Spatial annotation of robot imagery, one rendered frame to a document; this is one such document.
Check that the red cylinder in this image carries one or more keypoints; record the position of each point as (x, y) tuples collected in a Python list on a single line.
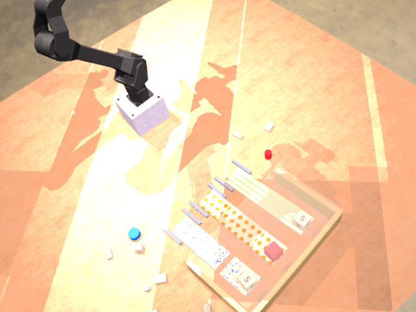
[(268, 154)]

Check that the light blue round button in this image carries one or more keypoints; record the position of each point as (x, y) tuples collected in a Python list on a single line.
[(134, 234)]

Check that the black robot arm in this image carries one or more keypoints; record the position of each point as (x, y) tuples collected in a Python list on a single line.
[(130, 68)]

